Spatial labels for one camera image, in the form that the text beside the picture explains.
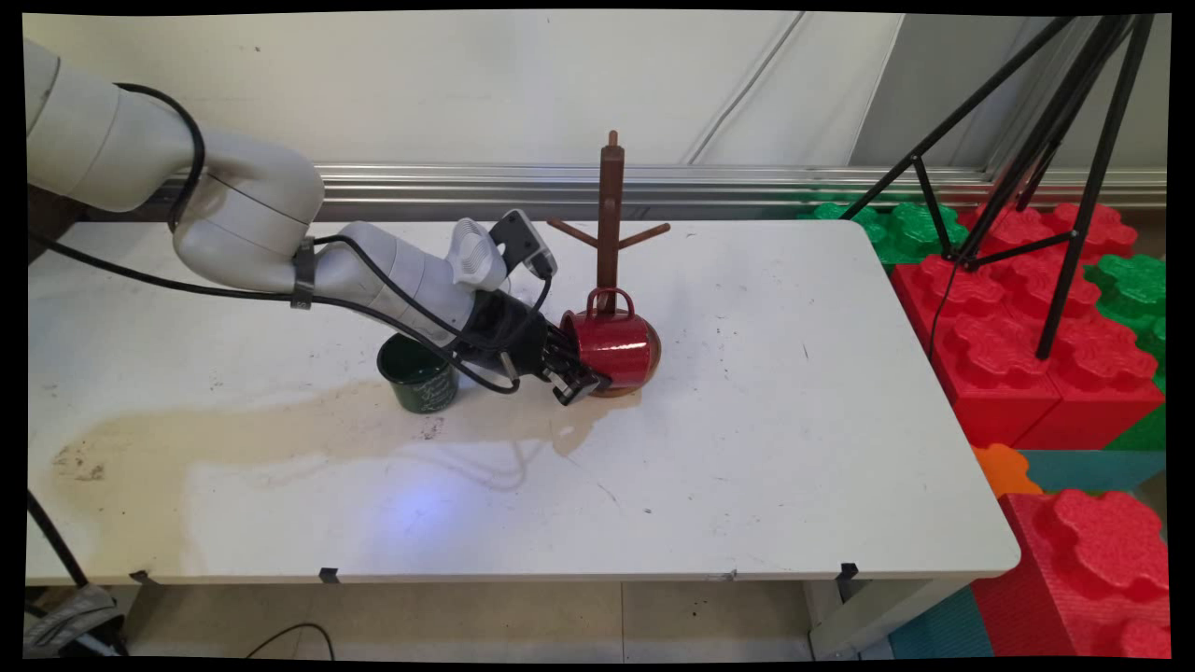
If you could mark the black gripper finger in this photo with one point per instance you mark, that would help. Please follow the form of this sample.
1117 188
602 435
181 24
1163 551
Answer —
579 387
566 347

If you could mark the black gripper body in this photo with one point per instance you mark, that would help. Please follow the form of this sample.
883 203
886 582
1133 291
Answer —
509 331

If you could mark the red enamel mug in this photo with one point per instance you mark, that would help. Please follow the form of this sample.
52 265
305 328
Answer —
616 350

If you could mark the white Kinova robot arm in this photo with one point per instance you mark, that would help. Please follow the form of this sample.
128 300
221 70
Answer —
252 205

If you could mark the dark green enamel mug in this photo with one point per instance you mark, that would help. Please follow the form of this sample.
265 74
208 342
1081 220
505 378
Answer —
425 387

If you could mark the brown wooden mug tree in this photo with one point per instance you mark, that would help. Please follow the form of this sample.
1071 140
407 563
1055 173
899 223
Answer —
610 205

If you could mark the green foam block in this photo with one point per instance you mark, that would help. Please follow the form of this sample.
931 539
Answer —
1134 285
906 229

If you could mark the white table leg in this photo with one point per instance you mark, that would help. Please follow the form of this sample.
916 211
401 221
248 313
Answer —
868 621

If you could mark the orange foam piece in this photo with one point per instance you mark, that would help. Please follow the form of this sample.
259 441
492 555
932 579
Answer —
1004 471

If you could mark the teal foam mat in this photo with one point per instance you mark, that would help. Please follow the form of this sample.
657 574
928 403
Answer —
1092 471

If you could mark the grey plastic floor object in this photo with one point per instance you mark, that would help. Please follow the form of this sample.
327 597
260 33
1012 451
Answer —
70 621

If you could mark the large red foam block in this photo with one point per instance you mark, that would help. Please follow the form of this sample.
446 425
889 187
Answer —
1092 569

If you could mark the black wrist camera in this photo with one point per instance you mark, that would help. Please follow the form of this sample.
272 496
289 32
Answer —
523 241

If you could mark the aluminium wall rail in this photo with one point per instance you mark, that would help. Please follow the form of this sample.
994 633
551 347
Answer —
747 185

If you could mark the black camera tripod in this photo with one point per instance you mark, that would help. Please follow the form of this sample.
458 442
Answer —
1088 215

